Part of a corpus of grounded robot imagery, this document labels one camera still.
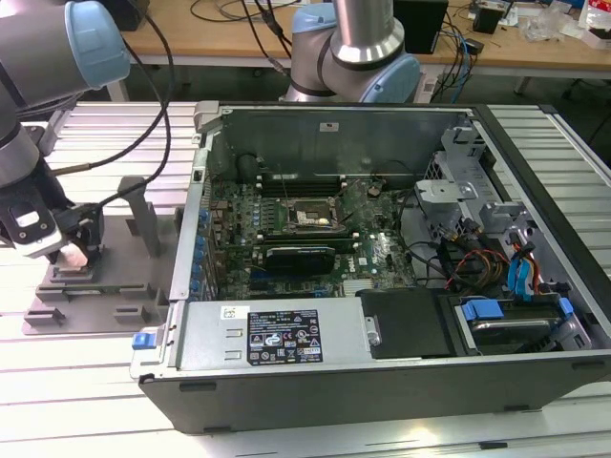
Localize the metal socket cover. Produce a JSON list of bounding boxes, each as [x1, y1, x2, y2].
[[332, 180, 373, 225]]

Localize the CPU socket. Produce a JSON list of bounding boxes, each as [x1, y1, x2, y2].
[[281, 195, 343, 231]]

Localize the gray parts rack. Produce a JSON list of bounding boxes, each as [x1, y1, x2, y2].
[[22, 175, 185, 336]]

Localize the blue case latch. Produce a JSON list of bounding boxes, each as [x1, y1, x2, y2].
[[131, 331, 159, 352]]

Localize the large black box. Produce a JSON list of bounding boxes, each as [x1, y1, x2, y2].
[[112, 0, 147, 32]]

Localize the wooden desk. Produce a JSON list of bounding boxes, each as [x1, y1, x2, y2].
[[107, 0, 611, 104]]

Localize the silver power supply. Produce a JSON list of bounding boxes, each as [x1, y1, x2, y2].
[[174, 299, 384, 372]]

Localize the black graphics card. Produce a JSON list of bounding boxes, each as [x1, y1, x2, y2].
[[223, 237, 358, 277]]

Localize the silver chipset heatsink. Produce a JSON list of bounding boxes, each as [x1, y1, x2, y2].
[[341, 278, 383, 293]]

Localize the green motherboard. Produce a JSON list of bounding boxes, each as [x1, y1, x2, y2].
[[204, 174, 424, 302]]

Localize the black silver PC case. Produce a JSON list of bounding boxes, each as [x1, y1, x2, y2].
[[129, 99, 611, 435]]

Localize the black plastic cover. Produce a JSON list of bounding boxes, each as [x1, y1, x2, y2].
[[357, 288, 460, 360]]

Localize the black tower box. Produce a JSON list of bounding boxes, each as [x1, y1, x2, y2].
[[393, 0, 450, 54]]

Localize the small black box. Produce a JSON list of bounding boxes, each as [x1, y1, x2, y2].
[[472, 4, 503, 34]]

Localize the hard disk in blue carrier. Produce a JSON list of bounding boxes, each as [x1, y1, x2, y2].
[[453, 295, 581, 358]]

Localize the clear plastic bags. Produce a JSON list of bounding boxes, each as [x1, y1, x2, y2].
[[522, 7, 583, 42]]

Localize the black camera cable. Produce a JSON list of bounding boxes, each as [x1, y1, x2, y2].
[[52, 28, 174, 230]]

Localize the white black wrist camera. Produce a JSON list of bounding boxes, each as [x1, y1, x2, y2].
[[0, 190, 64, 260]]

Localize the black looped cable white label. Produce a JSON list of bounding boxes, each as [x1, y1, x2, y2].
[[236, 152, 263, 182]]

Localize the silver drive bracket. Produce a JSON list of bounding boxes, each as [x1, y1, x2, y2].
[[412, 178, 481, 239]]

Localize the thick black cable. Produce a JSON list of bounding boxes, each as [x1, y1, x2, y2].
[[399, 190, 454, 290]]

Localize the blue network cable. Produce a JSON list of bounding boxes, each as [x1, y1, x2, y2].
[[448, 23, 476, 104]]

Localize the coloured power wire bundle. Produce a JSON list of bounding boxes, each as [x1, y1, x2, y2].
[[443, 245, 512, 290]]

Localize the blue data wire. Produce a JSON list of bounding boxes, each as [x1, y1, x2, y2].
[[517, 238, 541, 302], [507, 255, 525, 302]]

